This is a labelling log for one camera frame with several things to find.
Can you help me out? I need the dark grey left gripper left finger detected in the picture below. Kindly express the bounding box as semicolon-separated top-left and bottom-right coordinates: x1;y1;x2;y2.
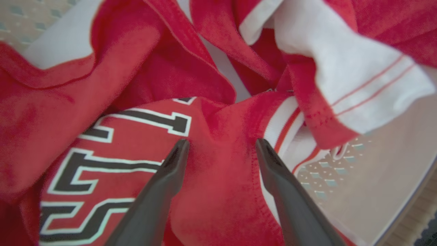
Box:
104;138;191;246

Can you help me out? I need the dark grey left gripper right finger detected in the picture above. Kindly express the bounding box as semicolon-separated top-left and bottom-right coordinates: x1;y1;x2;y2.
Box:
256;138;346;246

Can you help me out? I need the red sports jersey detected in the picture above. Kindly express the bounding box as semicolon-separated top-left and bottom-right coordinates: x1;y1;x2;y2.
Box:
0;0;437;246

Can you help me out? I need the white plastic laundry basket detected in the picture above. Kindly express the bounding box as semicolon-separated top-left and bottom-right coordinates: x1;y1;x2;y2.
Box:
0;0;437;246

